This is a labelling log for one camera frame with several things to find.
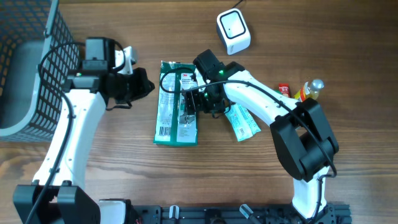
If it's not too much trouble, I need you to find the red stick sachet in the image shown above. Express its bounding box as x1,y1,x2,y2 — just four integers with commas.
279,83,290,98

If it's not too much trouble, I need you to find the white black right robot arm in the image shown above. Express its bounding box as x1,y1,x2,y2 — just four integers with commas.
182,49,339,223

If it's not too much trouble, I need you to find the green white gloves packet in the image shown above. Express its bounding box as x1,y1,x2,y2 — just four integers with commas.
154,61,198,146

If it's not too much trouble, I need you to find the yellow oil bottle silver cap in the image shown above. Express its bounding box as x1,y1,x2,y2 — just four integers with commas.
294,79,324,102

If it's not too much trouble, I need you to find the white barcode scanner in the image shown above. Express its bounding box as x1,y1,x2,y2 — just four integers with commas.
216,8,251,55

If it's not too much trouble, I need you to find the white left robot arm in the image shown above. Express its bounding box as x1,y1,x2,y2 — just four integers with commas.
13,37,155,223

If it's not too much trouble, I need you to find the grey plastic mesh basket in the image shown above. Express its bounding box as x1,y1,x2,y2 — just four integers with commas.
1,0,79,142

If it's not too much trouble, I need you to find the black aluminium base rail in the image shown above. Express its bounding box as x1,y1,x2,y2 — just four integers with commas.
134,203,353,224

